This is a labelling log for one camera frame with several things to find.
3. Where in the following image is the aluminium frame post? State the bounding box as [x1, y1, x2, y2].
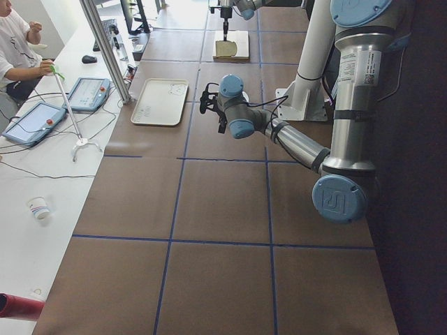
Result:
[80, 0, 132, 105]

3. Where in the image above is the white round plate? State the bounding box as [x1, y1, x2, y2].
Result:
[242, 91, 249, 105]

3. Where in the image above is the white reacher grabber stick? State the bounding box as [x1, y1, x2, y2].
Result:
[50, 65, 103, 163]

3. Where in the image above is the black computer mouse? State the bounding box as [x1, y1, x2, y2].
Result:
[82, 55, 97, 64]

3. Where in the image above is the bread slice with seeded crust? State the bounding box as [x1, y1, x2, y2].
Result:
[214, 40, 237, 58]

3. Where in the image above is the near blue teach pendant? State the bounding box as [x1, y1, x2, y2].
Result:
[2, 102, 66, 146]

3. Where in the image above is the black keyboard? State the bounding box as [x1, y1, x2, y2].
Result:
[101, 19, 118, 42]

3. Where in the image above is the bamboo cutting board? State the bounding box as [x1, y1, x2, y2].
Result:
[212, 30, 250, 63]

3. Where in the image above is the person in white shirt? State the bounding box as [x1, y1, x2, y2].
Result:
[1, 1, 53, 101]

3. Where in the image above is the paper cup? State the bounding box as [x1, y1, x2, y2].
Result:
[27, 197, 50, 220]

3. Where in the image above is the cream tray with bear print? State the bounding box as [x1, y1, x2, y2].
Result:
[131, 78, 189, 126]

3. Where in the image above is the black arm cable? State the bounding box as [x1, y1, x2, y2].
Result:
[246, 94, 291, 140]

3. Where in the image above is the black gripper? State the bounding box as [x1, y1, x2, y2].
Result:
[199, 82, 228, 133]
[209, 0, 233, 41]

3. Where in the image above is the red cylinder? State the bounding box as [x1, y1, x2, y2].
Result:
[1, 293, 45, 321]

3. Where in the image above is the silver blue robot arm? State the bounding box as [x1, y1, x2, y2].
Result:
[208, 0, 270, 41]
[200, 1, 415, 223]

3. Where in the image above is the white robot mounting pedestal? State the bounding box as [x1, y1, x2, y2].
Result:
[276, 0, 336, 121]

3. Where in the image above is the black monitor stand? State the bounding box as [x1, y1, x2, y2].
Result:
[120, 0, 150, 36]

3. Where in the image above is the blue teach pendant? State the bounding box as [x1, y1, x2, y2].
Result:
[2, 102, 66, 146]
[67, 77, 111, 114]

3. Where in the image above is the far blue teach pendant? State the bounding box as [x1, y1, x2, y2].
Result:
[67, 77, 111, 114]

